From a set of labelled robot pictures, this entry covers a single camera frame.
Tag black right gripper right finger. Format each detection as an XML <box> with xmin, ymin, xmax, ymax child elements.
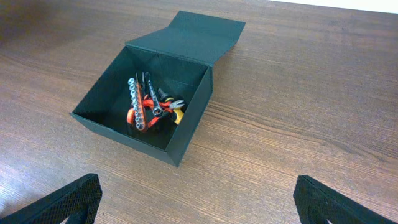
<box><xmin>294</xmin><ymin>175</ymin><xmax>396</xmax><ymax>224</ymax></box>

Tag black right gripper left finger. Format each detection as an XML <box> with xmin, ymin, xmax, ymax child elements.
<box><xmin>1</xmin><ymin>173</ymin><xmax>103</xmax><ymax>224</ymax></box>

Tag silver ring wrench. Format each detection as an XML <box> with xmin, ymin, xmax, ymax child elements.
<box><xmin>144</xmin><ymin>72</ymin><xmax>164</xmax><ymax>117</ymax></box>

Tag orange socket rail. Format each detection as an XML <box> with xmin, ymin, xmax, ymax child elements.
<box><xmin>126</xmin><ymin>78</ymin><xmax>147</xmax><ymax>132</ymax></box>

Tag black cardboard box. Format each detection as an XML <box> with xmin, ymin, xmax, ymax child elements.
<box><xmin>72</xmin><ymin>11</ymin><xmax>244</xmax><ymax>166</ymax></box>

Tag black yellow screwdriver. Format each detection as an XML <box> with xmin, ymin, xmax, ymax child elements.
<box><xmin>158</xmin><ymin>88</ymin><xmax>185</xmax><ymax>125</ymax></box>

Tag red diagonal cutters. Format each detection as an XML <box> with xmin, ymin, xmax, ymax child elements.
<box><xmin>126</xmin><ymin>98</ymin><xmax>185</xmax><ymax>131</ymax></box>

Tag orange black needle-nose pliers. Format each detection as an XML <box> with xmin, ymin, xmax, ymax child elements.
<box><xmin>136</xmin><ymin>72</ymin><xmax>146</xmax><ymax>97</ymax></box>

